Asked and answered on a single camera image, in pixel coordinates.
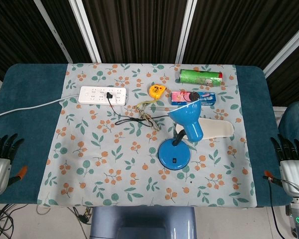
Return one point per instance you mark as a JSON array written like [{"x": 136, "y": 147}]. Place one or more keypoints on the floral tablecloth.
[{"x": 109, "y": 154}]

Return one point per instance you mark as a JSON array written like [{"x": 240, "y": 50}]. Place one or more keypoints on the black clamp with orange tips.
[
  {"x": 269, "y": 176},
  {"x": 21, "y": 173}
]

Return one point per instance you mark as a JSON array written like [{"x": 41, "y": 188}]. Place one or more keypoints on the teal table cover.
[{"x": 27, "y": 84}]

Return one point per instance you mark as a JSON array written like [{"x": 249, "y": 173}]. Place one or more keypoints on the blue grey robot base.
[{"x": 144, "y": 221}]

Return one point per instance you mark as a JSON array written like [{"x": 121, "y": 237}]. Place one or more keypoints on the white power strip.
[{"x": 103, "y": 95}]

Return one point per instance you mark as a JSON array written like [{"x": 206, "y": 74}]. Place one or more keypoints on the blue pink cookie box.
[{"x": 206, "y": 97}]

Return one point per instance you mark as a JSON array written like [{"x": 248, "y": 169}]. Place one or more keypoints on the blue desk lamp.
[{"x": 174, "y": 154}]

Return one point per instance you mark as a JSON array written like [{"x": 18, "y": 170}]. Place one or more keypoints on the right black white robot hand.
[{"x": 294, "y": 174}]

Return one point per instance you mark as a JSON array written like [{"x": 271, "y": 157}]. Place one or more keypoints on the green chip can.
[{"x": 201, "y": 77}]

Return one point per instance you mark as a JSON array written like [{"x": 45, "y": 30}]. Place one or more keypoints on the yellow tape measure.
[{"x": 157, "y": 91}]

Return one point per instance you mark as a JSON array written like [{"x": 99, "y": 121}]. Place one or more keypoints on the double white partition frame post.
[{"x": 85, "y": 30}]

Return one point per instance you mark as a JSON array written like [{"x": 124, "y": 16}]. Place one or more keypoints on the white shoe insole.
[{"x": 216, "y": 129}]

